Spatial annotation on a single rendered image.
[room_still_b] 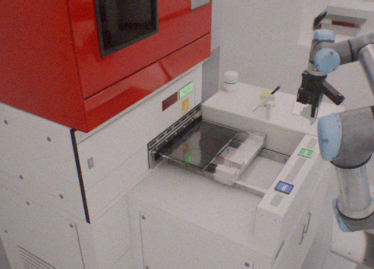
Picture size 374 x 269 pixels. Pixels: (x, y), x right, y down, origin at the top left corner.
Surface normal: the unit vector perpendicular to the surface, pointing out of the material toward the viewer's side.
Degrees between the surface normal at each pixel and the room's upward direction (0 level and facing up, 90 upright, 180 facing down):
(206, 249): 90
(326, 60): 90
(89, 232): 90
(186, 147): 0
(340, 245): 0
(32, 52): 90
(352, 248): 0
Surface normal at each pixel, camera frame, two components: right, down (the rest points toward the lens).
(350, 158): -0.13, 0.78
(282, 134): -0.52, 0.44
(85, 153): 0.85, 0.27
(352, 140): -0.26, 0.29
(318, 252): 0.00, -0.85
